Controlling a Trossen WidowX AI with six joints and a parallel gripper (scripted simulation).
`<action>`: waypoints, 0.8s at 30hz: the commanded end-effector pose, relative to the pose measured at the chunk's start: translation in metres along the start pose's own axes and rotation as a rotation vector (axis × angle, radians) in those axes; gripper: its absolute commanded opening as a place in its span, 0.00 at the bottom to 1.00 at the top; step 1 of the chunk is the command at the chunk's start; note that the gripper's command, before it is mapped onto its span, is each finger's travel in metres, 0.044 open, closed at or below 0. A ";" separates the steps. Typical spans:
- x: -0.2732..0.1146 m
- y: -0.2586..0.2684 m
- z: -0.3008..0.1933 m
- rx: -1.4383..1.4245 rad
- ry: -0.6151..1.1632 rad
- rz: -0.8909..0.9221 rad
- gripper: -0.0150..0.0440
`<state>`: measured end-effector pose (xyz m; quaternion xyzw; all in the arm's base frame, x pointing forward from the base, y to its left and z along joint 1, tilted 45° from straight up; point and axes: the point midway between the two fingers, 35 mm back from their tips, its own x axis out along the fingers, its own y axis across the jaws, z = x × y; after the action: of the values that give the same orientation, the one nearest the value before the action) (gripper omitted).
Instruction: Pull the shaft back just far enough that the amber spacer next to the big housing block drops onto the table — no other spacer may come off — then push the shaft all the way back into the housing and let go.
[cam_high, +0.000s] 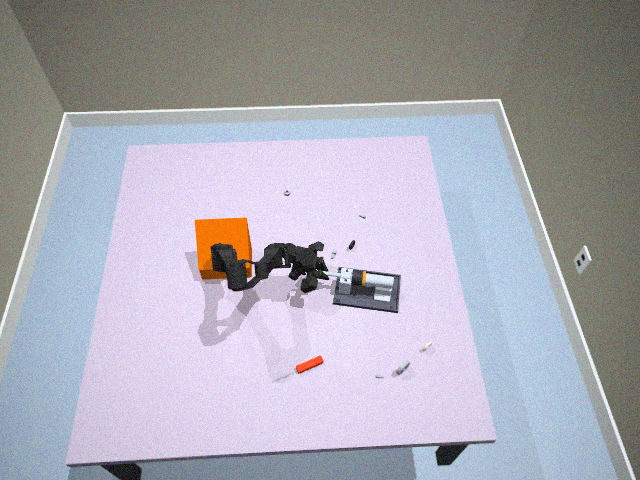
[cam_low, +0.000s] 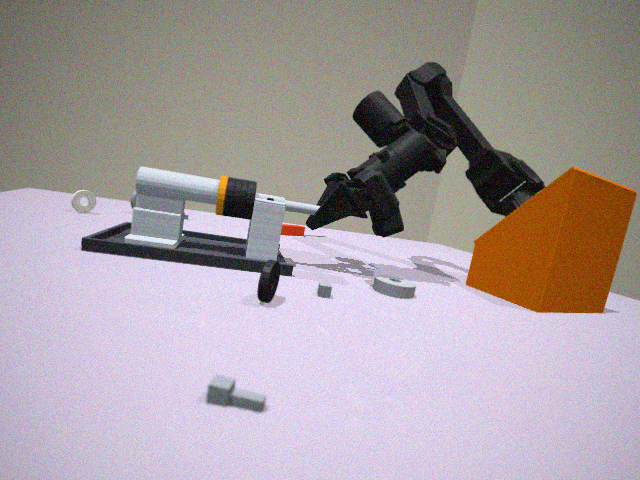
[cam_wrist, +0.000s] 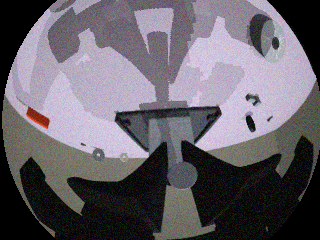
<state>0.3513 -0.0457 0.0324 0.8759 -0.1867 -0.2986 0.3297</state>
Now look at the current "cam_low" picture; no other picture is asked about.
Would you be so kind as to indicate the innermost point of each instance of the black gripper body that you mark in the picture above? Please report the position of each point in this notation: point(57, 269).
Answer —
point(372, 182)

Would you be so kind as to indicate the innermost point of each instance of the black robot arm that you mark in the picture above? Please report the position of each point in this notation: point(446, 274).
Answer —
point(433, 125)

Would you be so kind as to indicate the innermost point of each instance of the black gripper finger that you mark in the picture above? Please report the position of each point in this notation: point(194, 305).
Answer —
point(329, 188)
point(340, 203)

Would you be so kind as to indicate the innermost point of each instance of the red-handled screwdriver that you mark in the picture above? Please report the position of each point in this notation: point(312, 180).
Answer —
point(293, 230)

